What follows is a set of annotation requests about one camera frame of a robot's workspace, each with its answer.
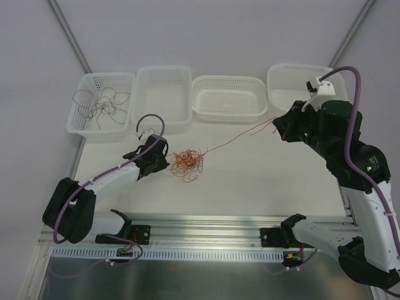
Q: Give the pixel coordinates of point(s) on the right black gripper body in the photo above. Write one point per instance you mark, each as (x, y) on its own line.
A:
(292, 122)

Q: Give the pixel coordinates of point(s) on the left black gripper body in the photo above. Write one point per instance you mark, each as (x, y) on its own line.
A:
(157, 157)

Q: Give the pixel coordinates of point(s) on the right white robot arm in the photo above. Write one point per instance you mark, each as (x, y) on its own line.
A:
(370, 258)

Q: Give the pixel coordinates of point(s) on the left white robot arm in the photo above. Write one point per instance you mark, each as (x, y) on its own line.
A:
(71, 211)

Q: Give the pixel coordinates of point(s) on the far-right white plastic tub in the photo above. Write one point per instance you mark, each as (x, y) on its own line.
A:
(286, 83)

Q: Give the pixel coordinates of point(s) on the far-left white perforated basket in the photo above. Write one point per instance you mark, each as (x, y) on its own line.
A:
(101, 105)

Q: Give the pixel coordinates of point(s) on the aluminium mounting rail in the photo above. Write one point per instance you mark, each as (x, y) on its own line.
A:
(205, 232)

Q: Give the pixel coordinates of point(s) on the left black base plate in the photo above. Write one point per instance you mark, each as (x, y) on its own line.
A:
(139, 234)

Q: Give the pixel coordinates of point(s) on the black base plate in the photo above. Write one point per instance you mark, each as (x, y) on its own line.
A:
(139, 234)
(277, 237)

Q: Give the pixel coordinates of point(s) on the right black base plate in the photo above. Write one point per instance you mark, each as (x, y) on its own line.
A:
(277, 237)

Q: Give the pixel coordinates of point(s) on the white slotted cable duct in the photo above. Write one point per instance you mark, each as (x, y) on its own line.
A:
(168, 254)

